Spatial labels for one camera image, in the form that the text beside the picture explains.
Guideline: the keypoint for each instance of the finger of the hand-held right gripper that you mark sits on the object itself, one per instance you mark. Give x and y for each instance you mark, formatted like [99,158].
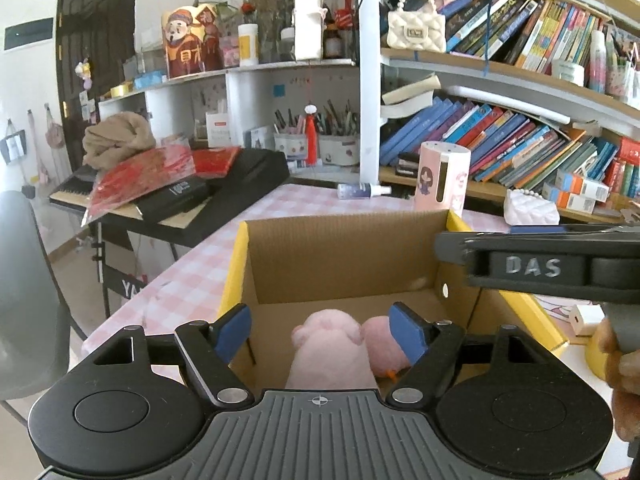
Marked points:
[452,247]

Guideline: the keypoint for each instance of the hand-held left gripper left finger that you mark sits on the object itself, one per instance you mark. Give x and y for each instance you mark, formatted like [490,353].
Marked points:
[236,330]

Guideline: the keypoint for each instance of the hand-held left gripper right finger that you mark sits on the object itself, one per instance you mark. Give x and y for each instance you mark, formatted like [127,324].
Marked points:
[406,332]

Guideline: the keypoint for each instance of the pink plush toy orange detail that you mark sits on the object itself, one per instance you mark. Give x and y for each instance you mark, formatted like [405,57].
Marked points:
[380,347]

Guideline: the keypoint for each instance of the small white box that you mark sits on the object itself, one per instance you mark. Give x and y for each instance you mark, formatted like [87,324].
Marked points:
[586,319]

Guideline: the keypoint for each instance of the pale pink plush toy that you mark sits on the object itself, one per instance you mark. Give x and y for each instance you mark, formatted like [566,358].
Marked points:
[330,355]

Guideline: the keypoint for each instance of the cardboard box with yellow flaps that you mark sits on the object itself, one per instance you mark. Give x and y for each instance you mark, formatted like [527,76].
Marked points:
[350,255]

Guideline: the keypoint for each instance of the yellow plush toy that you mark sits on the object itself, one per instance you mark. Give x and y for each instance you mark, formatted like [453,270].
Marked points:
[594,360]

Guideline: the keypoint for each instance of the person's right hand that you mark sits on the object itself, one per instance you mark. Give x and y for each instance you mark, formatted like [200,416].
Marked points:
[625,375]

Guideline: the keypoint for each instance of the white quilted pearl pouch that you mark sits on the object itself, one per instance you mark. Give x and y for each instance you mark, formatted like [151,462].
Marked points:
[530,207]

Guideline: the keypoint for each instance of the pink cartoon canister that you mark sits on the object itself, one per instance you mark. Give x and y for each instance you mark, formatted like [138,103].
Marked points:
[440,175]

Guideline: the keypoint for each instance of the white orange medicine boxes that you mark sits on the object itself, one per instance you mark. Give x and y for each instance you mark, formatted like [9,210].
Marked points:
[575,190]

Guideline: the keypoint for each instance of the small spray bottle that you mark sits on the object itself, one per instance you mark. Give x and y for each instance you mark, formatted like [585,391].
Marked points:
[357,191]

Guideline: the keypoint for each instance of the row of blue-spined books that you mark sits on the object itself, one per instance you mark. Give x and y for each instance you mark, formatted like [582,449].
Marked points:
[500,140]

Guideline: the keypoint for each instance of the black keyboard stand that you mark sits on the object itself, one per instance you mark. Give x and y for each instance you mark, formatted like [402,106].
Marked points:
[107,270]

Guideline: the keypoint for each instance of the black long case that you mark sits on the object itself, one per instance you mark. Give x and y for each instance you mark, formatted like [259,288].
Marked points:
[175,195]

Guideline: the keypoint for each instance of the white pen holder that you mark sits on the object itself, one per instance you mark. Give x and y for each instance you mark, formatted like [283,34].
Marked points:
[290,147]
[339,150]

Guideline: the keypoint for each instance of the black electronic keyboard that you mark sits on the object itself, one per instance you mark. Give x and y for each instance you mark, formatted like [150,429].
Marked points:
[250,175]

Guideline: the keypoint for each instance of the red envelopes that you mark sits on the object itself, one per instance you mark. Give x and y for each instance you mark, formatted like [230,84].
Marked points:
[215,160]

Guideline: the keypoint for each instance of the red tassel ornament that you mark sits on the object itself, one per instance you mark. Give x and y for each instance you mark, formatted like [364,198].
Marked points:
[311,132]

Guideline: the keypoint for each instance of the white bookshelf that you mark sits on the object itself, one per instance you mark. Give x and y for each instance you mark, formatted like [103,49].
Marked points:
[370,85]

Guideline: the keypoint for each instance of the red packet in clear bag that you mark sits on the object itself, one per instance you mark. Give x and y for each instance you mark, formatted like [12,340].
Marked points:
[145,170]

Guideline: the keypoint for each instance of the white box red label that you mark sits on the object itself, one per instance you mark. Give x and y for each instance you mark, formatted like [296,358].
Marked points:
[218,130]

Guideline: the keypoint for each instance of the white jar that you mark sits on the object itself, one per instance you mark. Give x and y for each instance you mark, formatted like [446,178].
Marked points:
[568,73]

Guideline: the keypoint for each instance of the grey chair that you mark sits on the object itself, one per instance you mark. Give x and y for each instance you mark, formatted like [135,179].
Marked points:
[25,300]

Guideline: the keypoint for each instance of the pastel tall bottle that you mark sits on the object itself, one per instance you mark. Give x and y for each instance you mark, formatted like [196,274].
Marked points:
[598,60]

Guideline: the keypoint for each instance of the brown bundled cloth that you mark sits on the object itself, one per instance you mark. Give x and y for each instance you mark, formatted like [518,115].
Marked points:
[117,140]

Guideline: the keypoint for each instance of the row of slanted books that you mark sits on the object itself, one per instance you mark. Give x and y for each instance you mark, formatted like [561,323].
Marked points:
[540,30]

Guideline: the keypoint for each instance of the brown glass bottle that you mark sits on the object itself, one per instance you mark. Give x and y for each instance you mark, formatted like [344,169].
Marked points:
[331,42]

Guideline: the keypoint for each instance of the white tall carton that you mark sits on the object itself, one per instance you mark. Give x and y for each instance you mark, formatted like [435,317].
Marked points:
[308,27]

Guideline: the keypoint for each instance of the pink hanging bag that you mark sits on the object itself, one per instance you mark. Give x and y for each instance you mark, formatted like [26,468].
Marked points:
[54,132]

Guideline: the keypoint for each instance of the white bottle yellow label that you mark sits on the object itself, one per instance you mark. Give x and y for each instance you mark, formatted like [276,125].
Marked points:
[248,45]

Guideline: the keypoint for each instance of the hanging tote bag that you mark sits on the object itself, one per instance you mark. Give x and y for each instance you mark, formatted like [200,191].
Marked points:
[12,146]

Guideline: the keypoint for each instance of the cartoon figure canister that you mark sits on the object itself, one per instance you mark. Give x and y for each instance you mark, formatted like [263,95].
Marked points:
[192,42]

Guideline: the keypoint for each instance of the dark wooden door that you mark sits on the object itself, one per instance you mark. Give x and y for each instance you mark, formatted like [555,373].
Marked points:
[95,45]

